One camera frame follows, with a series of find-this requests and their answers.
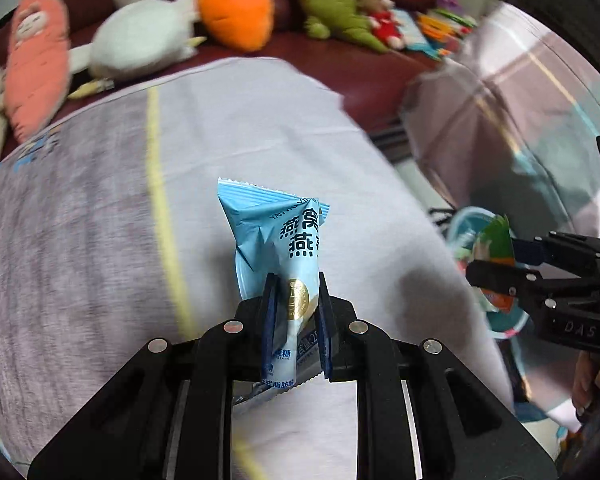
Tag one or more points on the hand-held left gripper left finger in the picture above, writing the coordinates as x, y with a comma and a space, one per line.
269, 320

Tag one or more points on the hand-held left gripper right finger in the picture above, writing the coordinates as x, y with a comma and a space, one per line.
325, 330

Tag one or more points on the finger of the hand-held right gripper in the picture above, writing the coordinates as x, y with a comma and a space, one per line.
500, 275
527, 251

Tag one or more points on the orange snack packet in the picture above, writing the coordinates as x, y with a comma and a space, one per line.
502, 304

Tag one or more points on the clear plastic bag green print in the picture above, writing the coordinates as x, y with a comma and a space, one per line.
497, 240

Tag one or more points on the teal trash bin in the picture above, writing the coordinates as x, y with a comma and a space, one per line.
502, 322

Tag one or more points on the light blue snack packet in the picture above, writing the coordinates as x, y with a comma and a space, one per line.
275, 230

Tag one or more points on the person's right hand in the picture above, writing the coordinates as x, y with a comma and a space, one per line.
582, 380

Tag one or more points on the grey printed tablecloth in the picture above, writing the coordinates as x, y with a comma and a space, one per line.
105, 210

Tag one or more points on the colourful plastic toy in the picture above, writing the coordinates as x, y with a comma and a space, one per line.
445, 27

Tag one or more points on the light blue picture book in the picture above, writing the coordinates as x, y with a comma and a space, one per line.
412, 30

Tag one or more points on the dark red sofa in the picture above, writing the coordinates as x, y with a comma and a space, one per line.
330, 75

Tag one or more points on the brown teddy bear red clothes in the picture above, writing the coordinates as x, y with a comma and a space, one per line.
385, 22

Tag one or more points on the white goose plush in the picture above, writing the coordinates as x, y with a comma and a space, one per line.
140, 40

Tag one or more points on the olive green dinosaur plush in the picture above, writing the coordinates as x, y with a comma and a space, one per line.
330, 5

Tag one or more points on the orange carrot plush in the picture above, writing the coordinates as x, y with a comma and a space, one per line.
235, 5

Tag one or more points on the pink carrot plush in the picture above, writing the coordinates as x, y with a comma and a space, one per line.
35, 70

